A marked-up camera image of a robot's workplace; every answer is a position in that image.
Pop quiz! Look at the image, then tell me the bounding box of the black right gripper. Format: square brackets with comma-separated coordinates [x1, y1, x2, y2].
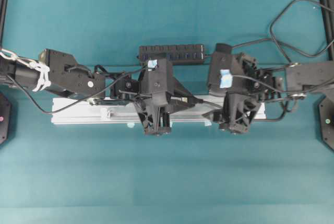
[202, 54, 283, 133]

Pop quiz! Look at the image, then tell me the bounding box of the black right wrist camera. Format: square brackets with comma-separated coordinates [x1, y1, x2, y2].
[207, 43, 245, 97]

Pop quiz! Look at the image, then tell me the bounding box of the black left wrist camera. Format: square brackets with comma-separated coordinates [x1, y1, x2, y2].
[139, 59, 175, 107]

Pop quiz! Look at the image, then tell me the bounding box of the black USB cable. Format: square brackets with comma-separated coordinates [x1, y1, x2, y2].
[180, 0, 334, 110]

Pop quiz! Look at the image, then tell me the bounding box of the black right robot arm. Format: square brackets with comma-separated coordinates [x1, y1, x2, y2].
[203, 52, 333, 134]

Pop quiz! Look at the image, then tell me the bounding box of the aluminium extrusion rail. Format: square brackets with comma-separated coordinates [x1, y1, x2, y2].
[51, 95, 267, 125]

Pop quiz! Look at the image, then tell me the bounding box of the black right frame post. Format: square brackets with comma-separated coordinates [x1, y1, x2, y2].
[319, 0, 334, 62]

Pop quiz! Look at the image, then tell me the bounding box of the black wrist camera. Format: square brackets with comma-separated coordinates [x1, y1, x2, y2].
[207, 43, 245, 97]
[139, 59, 175, 107]

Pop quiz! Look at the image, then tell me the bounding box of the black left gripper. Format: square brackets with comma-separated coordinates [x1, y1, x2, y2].
[110, 72, 195, 136]

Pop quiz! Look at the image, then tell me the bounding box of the black USB hub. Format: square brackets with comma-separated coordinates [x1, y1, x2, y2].
[137, 44, 205, 65]

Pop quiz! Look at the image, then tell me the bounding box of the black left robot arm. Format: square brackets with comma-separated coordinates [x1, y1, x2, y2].
[1, 49, 201, 135]

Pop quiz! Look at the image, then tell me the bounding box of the black frame post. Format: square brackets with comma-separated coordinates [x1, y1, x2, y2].
[0, 0, 8, 46]
[319, 0, 334, 62]

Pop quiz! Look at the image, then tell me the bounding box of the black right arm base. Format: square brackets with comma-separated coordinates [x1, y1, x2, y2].
[318, 97, 333, 150]

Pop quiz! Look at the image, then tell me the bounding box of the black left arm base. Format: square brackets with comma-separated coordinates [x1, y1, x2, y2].
[0, 93, 12, 145]

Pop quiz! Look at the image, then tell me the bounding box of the black left frame post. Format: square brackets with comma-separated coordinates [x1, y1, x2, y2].
[0, 0, 8, 46]

